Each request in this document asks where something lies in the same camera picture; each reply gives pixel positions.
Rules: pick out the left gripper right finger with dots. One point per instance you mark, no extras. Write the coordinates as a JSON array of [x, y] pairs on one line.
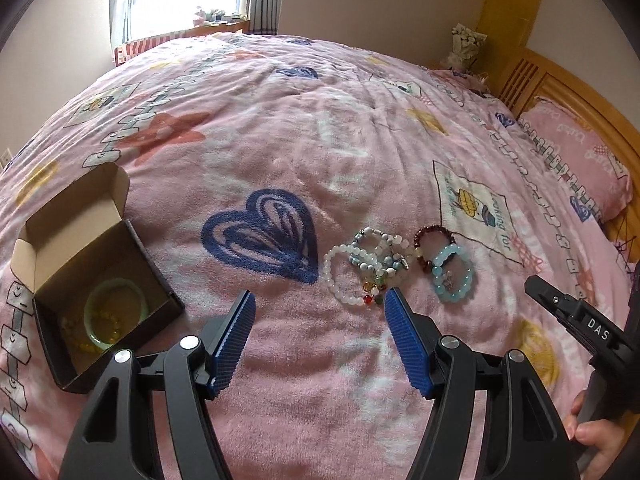
[[502, 396]]

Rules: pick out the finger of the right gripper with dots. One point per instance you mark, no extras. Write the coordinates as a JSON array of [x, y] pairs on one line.
[[555, 299]]

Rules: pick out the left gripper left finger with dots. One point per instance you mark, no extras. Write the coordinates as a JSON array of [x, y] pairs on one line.
[[115, 436]]

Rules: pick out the open cardboard jewelry box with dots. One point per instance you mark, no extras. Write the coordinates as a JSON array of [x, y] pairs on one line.
[[71, 244]]

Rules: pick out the person right hand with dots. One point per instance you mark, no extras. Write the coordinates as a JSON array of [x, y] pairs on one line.
[[606, 436]]

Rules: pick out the pink pillow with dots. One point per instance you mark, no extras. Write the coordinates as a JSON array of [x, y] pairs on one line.
[[599, 183]]

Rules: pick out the green jade bangle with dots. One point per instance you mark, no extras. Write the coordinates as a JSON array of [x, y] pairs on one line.
[[114, 306]]

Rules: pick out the wooden headboard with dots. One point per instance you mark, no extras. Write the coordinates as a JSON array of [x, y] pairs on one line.
[[528, 75]]

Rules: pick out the pink patterned bed blanket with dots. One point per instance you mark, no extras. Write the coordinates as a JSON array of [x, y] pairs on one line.
[[252, 162]]

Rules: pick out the wooden desk by window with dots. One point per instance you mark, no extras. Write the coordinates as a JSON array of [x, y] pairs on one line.
[[131, 49]]

